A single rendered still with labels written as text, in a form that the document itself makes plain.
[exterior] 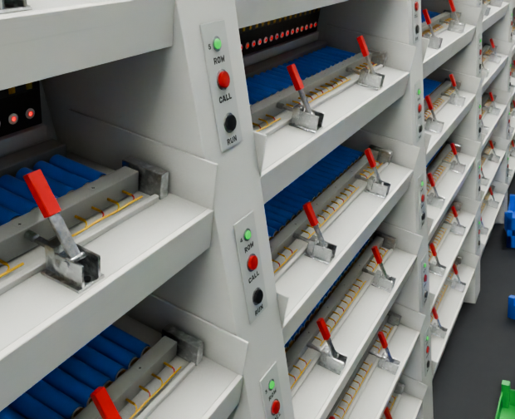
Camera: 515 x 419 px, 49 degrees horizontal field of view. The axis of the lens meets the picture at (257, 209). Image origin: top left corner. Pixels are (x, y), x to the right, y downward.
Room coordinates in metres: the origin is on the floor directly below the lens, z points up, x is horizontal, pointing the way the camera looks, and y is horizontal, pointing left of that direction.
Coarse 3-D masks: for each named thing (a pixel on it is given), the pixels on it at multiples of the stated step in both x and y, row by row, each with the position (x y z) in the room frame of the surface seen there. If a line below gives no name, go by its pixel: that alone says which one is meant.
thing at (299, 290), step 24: (360, 144) 1.17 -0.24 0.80; (384, 144) 1.14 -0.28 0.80; (408, 144) 1.11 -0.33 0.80; (408, 168) 1.11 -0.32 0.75; (360, 216) 0.90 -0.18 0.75; (384, 216) 0.97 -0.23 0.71; (336, 240) 0.81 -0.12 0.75; (360, 240) 0.85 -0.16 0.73; (312, 264) 0.74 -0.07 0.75; (336, 264) 0.76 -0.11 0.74; (288, 288) 0.68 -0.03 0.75; (312, 288) 0.69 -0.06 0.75; (288, 312) 0.63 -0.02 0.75; (288, 336) 0.63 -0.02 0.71
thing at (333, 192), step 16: (352, 176) 1.00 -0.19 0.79; (336, 192) 0.93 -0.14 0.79; (352, 192) 0.96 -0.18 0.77; (320, 208) 0.87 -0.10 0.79; (288, 224) 0.81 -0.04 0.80; (304, 224) 0.82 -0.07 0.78; (320, 224) 0.84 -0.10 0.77; (272, 240) 0.76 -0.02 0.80; (288, 240) 0.77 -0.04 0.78; (272, 256) 0.73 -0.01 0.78
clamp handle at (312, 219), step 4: (304, 204) 0.77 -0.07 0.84; (308, 204) 0.77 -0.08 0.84; (304, 208) 0.77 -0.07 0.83; (308, 208) 0.77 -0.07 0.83; (308, 212) 0.77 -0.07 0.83; (312, 212) 0.77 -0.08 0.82; (308, 216) 0.77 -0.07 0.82; (312, 216) 0.77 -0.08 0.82; (312, 220) 0.76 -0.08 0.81; (316, 220) 0.77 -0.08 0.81; (312, 224) 0.76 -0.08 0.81; (316, 224) 0.77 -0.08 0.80; (316, 228) 0.76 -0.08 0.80; (316, 232) 0.76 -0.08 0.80; (320, 232) 0.77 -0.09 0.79; (320, 236) 0.76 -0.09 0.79; (320, 240) 0.76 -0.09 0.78; (324, 240) 0.77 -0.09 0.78; (320, 244) 0.76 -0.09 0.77; (324, 244) 0.76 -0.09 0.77
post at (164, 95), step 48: (192, 0) 0.54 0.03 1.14; (192, 48) 0.53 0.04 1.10; (240, 48) 0.60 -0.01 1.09; (48, 96) 0.63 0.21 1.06; (96, 96) 0.59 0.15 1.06; (144, 96) 0.55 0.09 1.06; (192, 96) 0.52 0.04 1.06; (240, 96) 0.59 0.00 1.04; (192, 144) 0.53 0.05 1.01; (240, 144) 0.58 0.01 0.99; (240, 192) 0.56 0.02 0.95; (192, 288) 0.55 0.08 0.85; (240, 288) 0.54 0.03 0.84; (240, 336) 0.53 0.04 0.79; (288, 384) 0.60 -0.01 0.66
